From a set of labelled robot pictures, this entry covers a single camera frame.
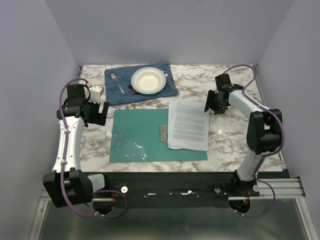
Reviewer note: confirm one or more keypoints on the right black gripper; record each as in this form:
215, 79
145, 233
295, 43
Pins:
209, 104

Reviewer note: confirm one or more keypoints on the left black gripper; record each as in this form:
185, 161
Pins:
99, 118

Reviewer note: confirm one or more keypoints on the printed paper sheets stack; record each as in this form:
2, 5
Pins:
188, 125

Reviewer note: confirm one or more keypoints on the teal paper folder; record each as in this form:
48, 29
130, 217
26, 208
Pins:
136, 138

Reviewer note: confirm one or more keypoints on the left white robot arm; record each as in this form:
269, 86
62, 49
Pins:
67, 184

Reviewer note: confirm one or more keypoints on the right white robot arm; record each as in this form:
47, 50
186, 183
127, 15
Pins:
265, 133

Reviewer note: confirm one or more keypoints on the metal folder clip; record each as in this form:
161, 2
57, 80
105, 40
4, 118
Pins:
163, 133

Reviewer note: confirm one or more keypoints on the blue cloth placemat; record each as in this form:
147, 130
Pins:
124, 74

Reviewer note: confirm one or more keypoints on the small red dark object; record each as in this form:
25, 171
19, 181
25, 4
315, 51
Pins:
132, 90

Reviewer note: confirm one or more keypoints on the silver fork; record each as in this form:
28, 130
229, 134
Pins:
114, 78

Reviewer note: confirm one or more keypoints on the silver spoon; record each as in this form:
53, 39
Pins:
169, 81

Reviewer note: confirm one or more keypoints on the white round bowl plate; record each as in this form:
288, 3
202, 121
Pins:
148, 80

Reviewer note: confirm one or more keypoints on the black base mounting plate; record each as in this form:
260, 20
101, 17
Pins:
156, 190

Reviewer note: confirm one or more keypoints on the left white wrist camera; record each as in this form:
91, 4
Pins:
96, 93

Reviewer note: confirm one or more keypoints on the aluminium rail frame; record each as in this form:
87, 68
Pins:
277, 213

